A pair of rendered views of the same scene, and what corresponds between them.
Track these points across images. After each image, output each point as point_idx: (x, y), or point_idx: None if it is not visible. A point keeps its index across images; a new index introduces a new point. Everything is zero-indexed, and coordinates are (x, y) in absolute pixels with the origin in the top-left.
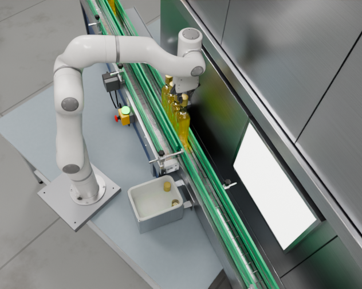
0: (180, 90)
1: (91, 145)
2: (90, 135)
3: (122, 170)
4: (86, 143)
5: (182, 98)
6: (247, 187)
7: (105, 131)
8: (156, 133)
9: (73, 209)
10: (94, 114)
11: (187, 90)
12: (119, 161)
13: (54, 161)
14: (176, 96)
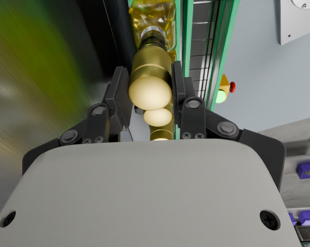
0: (227, 177)
1: (255, 61)
2: (248, 75)
3: (245, 3)
4: (259, 66)
5: (174, 87)
6: None
7: (228, 77)
8: (202, 31)
9: None
10: (226, 99)
11: (143, 144)
12: (239, 22)
13: None
14: (168, 103)
